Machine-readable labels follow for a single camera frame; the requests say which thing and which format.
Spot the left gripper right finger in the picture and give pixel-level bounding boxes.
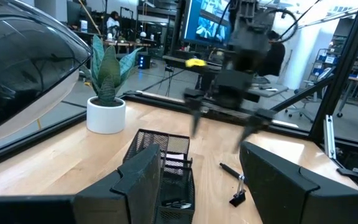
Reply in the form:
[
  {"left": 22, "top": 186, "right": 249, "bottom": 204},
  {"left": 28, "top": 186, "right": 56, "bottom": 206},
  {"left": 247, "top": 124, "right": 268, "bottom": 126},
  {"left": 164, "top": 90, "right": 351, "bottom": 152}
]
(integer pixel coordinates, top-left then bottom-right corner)
[{"left": 239, "top": 141, "right": 358, "bottom": 224}]

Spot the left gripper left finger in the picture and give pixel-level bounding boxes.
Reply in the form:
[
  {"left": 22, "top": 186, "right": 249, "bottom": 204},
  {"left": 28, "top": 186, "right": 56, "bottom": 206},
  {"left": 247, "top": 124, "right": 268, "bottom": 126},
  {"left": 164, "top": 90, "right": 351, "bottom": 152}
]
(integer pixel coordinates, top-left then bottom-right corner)
[{"left": 75, "top": 143, "right": 162, "bottom": 224}]

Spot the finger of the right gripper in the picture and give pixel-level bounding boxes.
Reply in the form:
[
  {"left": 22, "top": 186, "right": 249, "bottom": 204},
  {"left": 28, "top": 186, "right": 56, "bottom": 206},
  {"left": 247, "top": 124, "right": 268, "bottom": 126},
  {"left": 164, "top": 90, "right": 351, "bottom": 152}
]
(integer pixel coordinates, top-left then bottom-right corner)
[
  {"left": 233, "top": 115, "right": 275, "bottom": 153},
  {"left": 188, "top": 98, "right": 204, "bottom": 138}
]

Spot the black binder clip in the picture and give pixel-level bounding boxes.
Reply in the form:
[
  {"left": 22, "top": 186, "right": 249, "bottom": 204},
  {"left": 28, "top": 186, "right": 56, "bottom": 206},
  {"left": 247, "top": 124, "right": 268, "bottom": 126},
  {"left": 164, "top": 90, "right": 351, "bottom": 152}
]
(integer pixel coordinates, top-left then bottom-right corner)
[{"left": 228, "top": 174, "right": 247, "bottom": 208}]

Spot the black pen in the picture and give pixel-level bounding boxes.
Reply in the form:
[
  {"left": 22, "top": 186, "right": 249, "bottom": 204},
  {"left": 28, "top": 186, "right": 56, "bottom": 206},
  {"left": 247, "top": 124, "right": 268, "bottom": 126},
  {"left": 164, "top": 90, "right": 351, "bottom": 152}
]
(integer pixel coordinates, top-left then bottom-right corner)
[{"left": 219, "top": 162, "right": 245, "bottom": 183}]

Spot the black mesh desk organizer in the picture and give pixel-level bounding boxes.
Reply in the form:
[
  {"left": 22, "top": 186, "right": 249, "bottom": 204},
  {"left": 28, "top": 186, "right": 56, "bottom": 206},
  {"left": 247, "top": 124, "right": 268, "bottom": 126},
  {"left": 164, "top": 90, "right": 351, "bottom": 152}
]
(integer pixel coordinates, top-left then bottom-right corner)
[{"left": 122, "top": 128, "right": 196, "bottom": 224}]

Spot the person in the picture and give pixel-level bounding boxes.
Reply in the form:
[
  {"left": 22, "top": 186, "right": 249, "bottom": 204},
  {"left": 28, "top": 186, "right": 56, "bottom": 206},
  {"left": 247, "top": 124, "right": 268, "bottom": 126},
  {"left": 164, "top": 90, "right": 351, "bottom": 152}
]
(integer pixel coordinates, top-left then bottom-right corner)
[
  {"left": 106, "top": 11, "right": 121, "bottom": 40},
  {"left": 256, "top": 29, "right": 287, "bottom": 77}
]

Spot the large display screen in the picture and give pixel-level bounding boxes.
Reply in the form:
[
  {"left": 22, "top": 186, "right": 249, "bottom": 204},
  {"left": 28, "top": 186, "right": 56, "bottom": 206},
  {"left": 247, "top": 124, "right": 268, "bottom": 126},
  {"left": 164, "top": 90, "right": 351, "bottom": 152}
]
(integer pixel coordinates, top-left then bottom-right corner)
[{"left": 178, "top": 0, "right": 239, "bottom": 47}]

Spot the snake plant in white pot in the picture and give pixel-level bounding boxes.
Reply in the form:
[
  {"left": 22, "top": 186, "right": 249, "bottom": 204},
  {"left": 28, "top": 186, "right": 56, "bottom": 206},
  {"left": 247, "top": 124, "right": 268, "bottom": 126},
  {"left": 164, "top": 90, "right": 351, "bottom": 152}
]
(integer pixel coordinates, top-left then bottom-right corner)
[{"left": 79, "top": 34, "right": 143, "bottom": 135}]

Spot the black box with blue lights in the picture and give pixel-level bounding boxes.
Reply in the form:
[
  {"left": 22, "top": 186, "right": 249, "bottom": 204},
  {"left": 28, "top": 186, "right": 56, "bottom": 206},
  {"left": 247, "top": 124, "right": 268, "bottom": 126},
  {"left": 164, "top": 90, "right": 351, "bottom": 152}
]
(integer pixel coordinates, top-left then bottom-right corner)
[{"left": 138, "top": 53, "right": 151, "bottom": 70}]

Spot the silver aluminium bracket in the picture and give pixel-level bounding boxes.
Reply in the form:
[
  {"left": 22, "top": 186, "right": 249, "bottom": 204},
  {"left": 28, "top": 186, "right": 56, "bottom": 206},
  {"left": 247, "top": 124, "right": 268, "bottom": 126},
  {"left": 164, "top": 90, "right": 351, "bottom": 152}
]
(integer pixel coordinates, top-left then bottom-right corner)
[{"left": 323, "top": 114, "right": 337, "bottom": 159}]

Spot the long yellow cable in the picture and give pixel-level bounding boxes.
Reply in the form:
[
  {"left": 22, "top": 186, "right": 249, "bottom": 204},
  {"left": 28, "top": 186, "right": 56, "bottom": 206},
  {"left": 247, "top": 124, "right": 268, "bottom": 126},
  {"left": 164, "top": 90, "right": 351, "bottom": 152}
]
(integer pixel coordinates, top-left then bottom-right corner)
[{"left": 78, "top": 0, "right": 103, "bottom": 35}]

